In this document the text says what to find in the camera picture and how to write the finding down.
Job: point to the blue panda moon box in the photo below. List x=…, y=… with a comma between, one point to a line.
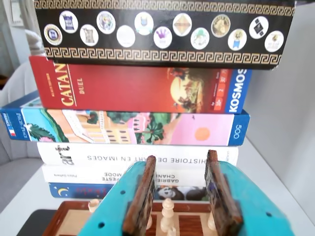
x=73, y=191

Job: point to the black gold game box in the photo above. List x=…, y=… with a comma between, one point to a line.
x=240, y=17

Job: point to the grey sofa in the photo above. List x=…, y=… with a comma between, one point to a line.
x=14, y=152

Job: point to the wooden chessboard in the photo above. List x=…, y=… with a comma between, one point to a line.
x=192, y=226

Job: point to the white fabric cushion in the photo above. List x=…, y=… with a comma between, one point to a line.
x=35, y=44

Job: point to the light wooden queen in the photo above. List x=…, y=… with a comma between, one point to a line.
x=167, y=214

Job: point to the light wooden rook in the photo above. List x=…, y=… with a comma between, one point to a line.
x=94, y=205

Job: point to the light wooden king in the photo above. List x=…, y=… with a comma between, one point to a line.
x=148, y=222

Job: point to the white art history book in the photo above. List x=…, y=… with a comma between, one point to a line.
x=73, y=157

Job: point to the red Catan Duel box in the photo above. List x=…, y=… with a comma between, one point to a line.
x=123, y=86

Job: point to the white Chanel fashion book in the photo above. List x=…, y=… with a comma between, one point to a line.
x=73, y=175

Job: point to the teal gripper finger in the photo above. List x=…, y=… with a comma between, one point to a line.
x=115, y=204
x=246, y=204

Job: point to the blue pink puzzle box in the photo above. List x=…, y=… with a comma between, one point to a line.
x=172, y=127

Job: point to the black textured mat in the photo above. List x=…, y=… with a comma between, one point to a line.
x=37, y=223

